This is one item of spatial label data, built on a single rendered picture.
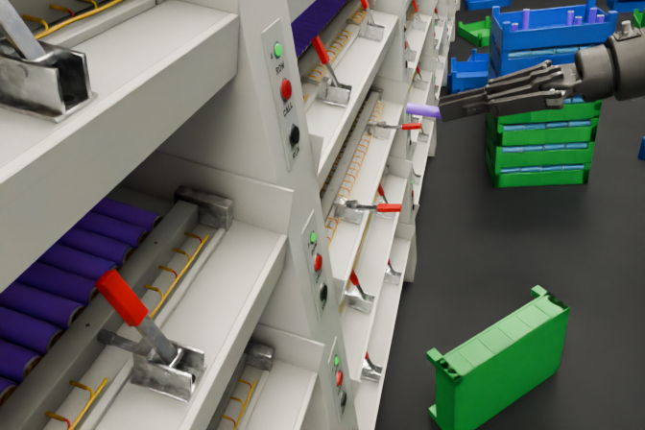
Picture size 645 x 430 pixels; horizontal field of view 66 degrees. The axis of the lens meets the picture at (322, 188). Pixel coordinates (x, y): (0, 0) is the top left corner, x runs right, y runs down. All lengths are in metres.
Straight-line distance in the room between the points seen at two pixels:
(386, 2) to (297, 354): 0.73
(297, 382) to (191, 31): 0.39
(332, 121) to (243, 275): 0.28
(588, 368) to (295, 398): 0.86
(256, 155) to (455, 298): 1.05
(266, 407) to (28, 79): 0.41
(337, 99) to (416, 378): 0.76
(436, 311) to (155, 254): 1.05
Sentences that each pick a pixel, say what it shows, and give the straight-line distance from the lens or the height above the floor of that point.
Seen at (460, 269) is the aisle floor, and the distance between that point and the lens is 1.48.
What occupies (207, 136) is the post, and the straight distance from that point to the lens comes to 0.42.
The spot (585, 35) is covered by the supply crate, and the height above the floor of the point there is 0.50.
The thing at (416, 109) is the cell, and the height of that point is 0.66.
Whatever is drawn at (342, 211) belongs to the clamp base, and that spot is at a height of 0.56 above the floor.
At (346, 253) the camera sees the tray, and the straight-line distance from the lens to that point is 0.71.
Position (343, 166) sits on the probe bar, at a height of 0.58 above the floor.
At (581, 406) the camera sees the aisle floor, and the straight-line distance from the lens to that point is 1.25.
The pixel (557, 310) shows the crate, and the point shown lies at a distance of 1.13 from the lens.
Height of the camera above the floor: 1.00
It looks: 32 degrees down
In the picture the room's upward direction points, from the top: 9 degrees counter-clockwise
